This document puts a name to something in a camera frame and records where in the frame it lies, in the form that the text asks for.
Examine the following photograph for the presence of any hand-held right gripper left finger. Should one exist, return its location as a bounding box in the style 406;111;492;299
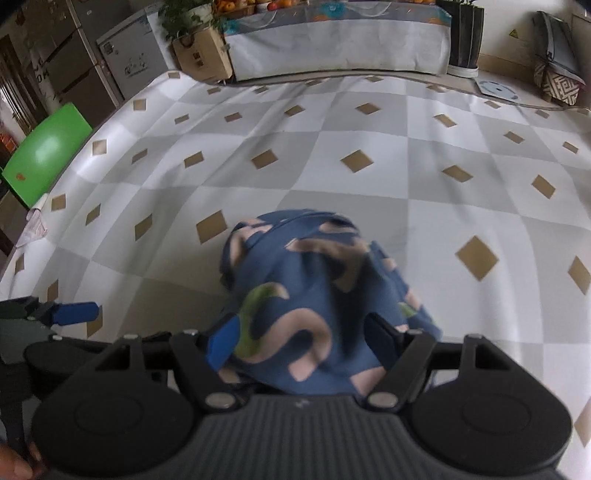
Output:
95;318;241;412

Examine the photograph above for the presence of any cloth covered side table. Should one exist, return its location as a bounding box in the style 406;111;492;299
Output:
222;0;452;82

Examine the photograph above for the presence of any cardboard box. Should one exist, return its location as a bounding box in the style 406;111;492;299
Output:
172;25;233;84

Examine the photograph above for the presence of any person's left hand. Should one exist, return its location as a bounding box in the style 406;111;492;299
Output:
0;443;35;480

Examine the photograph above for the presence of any fruit basket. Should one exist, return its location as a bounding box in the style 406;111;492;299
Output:
213;0;257;16

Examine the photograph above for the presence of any green potted plant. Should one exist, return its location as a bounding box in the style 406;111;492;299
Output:
159;0;216;45

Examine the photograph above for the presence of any green plastic chair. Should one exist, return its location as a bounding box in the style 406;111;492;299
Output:
0;102;93;209

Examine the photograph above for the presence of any blue lettered sweatshirt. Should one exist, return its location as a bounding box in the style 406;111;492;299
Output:
219;209;443;396

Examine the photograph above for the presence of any grey white checkered tablecloth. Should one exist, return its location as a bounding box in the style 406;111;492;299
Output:
0;71;591;462

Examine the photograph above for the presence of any tall black planter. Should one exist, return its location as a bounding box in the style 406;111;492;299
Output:
436;0;485;77

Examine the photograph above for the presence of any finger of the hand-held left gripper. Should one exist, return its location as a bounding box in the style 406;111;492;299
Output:
28;298;100;326

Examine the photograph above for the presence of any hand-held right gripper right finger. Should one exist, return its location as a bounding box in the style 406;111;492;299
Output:
364;313;512;412

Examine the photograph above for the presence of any round-dial floor scale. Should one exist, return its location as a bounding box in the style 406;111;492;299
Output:
475;78;520;103

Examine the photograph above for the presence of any grey refrigerator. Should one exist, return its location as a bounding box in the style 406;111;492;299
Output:
18;0;125;126

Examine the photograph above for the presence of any white chest freezer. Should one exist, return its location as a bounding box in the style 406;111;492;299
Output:
96;9;170;100

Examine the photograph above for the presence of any pink white rag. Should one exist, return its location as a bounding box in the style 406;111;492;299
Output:
14;194;49;250

